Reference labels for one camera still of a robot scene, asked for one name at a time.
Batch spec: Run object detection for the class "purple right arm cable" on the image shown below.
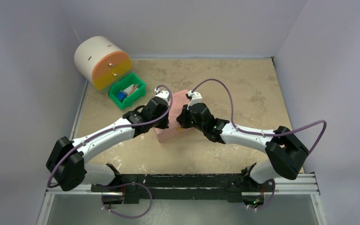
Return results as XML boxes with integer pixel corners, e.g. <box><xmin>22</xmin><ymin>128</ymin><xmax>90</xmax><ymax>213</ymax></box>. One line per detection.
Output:
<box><xmin>191</xmin><ymin>78</ymin><xmax>327</xmax><ymax>156</ymax></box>

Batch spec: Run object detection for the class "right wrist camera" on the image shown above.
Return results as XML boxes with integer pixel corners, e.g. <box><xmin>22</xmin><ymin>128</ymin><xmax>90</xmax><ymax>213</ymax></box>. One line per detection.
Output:
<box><xmin>186</xmin><ymin>90</ymin><xmax>203</xmax><ymax>108</ymax></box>

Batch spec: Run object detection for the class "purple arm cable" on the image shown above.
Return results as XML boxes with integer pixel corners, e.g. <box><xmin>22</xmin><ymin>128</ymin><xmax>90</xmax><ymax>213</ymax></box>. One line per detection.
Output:
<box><xmin>191</xmin><ymin>78</ymin><xmax>327</xmax><ymax>156</ymax></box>
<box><xmin>47</xmin><ymin>85</ymin><xmax>174</xmax><ymax>189</ymax></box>

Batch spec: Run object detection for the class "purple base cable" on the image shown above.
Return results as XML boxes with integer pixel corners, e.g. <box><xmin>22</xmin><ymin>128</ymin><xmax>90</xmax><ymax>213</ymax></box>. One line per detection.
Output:
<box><xmin>101</xmin><ymin>182</ymin><xmax>153</xmax><ymax>220</ymax></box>
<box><xmin>246</xmin><ymin>180</ymin><xmax>277</xmax><ymax>212</ymax></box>

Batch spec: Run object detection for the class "blue item in bin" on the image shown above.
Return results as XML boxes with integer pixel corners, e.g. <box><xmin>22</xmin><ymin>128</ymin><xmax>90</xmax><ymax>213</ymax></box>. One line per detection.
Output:
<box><xmin>116</xmin><ymin>90</ymin><xmax>128</xmax><ymax>102</ymax></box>

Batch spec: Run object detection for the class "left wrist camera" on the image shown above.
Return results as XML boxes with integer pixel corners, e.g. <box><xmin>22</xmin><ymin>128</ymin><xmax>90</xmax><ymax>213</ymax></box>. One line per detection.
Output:
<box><xmin>154</xmin><ymin>88</ymin><xmax>171</xmax><ymax>103</ymax></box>

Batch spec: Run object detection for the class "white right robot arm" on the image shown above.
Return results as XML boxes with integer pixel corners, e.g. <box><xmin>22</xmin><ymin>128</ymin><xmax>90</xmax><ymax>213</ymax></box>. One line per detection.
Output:
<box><xmin>176</xmin><ymin>103</ymin><xmax>308</xmax><ymax>191</ymax></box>

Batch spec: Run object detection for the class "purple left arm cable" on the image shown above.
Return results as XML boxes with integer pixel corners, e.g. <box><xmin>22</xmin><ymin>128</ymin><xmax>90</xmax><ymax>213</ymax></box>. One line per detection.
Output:
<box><xmin>47</xmin><ymin>85</ymin><xmax>174</xmax><ymax>189</ymax></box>

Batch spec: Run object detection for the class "white cylindrical drawer cabinet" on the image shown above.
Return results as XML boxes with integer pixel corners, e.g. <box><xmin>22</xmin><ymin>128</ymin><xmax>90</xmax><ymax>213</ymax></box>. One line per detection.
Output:
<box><xmin>74</xmin><ymin>36</ymin><xmax>132</xmax><ymax>93</ymax></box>

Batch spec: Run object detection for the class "pink jewelry box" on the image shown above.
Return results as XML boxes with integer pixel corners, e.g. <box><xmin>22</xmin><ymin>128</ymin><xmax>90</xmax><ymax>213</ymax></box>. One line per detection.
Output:
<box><xmin>154</xmin><ymin>89</ymin><xmax>191</xmax><ymax>143</ymax></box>

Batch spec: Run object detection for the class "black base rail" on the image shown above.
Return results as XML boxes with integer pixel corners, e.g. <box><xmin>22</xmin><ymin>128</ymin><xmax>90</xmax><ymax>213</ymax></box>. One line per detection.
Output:
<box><xmin>91</xmin><ymin>173</ymin><xmax>274</xmax><ymax>205</ymax></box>

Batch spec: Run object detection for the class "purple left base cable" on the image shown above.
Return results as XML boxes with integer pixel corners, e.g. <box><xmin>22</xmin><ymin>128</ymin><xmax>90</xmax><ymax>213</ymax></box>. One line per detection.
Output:
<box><xmin>101</xmin><ymin>182</ymin><xmax>153</xmax><ymax>220</ymax></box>

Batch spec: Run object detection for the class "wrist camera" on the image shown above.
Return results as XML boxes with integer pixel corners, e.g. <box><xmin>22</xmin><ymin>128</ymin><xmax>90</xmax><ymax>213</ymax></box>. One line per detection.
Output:
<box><xmin>154</xmin><ymin>88</ymin><xmax>171</xmax><ymax>103</ymax></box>
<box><xmin>186</xmin><ymin>90</ymin><xmax>203</xmax><ymax>108</ymax></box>

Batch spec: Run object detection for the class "white tube in bin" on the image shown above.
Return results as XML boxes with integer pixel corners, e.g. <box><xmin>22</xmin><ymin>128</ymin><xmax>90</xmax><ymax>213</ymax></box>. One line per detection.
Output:
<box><xmin>123</xmin><ymin>84</ymin><xmax>135</xmax><ymax>94</ymax></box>

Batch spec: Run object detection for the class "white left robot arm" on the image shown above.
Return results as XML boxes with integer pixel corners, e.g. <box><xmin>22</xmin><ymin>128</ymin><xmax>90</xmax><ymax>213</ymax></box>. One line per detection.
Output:
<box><xmin>46</xmin><ymin>94</ymin><xmax>173</xmax><ymax>191</ymax></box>

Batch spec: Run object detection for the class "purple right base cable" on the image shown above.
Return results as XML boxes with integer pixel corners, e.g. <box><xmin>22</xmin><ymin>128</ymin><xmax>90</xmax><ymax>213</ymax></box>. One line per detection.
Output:
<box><xmin>246</xmin><ymin>180</ymin><xmax>277</xmax><ymax>212</ymax></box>

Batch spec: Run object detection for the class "aluminium extrusion frame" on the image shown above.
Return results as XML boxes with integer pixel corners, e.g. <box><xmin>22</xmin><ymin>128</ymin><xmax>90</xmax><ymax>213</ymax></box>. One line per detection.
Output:
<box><xmin>274</xmin><ymin>173</ymin><xmax>320</xmax><ymax>195</ymax></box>

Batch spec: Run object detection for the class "green plastic bin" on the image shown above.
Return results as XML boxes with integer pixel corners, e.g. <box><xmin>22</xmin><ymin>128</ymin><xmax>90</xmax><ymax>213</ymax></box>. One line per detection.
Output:
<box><xmin>108</xmin><ymin>73</ymin><xmax>146</xmax><ymax>109</ymax></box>

